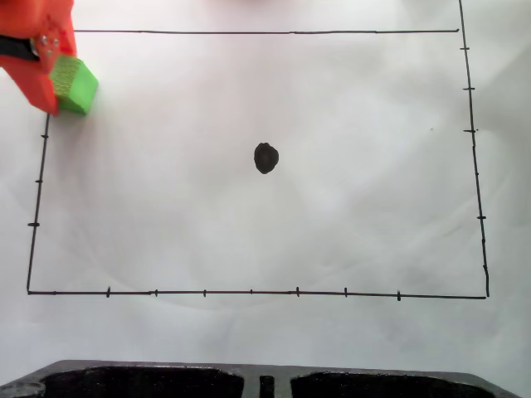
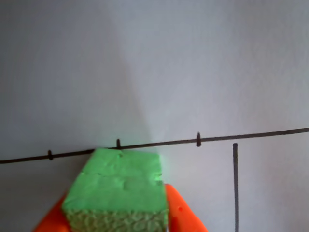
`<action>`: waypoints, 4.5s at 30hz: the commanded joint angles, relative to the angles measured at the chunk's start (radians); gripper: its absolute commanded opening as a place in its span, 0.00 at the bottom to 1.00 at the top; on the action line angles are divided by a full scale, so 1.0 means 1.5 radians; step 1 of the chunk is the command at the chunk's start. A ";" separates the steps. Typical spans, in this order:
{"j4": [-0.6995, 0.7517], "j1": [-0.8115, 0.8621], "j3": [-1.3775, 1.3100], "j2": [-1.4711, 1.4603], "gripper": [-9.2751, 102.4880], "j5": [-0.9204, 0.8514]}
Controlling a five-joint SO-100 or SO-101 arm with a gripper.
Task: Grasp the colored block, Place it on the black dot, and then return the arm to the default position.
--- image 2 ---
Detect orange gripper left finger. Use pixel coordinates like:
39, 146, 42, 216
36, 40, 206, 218
32, 190, 71, 232

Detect green foam block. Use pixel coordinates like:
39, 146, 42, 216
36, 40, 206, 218
61, 147, 170, 232

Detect white paper sheet with lines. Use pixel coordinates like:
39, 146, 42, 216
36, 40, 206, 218
0, 0, 309, 232

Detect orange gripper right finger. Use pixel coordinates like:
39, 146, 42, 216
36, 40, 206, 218
165, 183, 208, 232

